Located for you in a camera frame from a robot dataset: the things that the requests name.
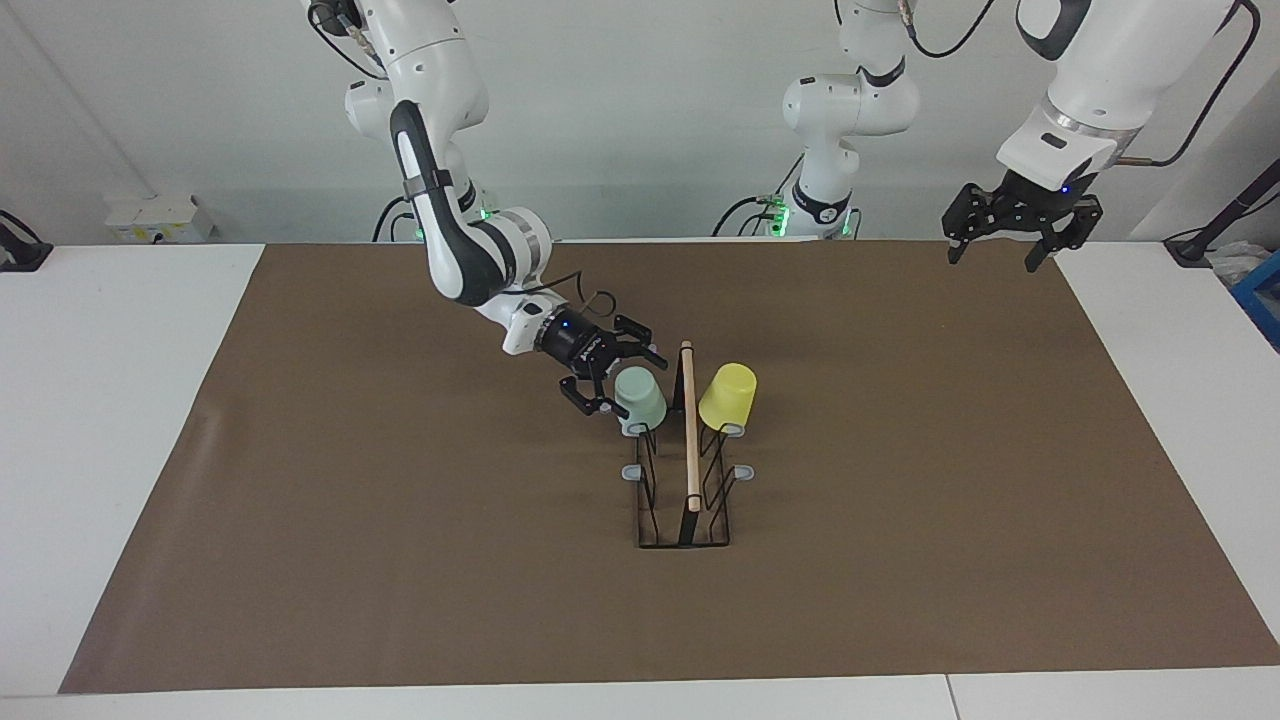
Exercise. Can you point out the black stand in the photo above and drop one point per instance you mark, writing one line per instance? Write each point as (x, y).
(1190, 250)

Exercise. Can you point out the clear plastic bag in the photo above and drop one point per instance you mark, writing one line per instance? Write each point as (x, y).
(1232, 265)

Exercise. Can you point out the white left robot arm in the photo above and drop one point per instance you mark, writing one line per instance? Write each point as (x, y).
(860, 105)

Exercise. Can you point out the pale green plastic cup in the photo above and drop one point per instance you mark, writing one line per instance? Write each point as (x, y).
(640, 400)

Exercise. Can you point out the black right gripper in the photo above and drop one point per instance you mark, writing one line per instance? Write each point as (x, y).
(580, 342)

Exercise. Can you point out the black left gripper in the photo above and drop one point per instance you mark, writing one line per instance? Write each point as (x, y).
(1030, 200)

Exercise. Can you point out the brown table mat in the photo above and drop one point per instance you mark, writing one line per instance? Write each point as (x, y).
(500, 600)

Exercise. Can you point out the blue box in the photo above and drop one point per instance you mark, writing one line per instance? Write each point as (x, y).
(1262, 300)

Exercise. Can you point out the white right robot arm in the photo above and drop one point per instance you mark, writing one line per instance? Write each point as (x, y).
(450, 230)

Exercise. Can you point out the white power strip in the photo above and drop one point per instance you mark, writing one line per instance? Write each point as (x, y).
(160, 220)

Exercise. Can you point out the yellow plastic cup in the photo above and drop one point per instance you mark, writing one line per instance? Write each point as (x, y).
(727, 398)

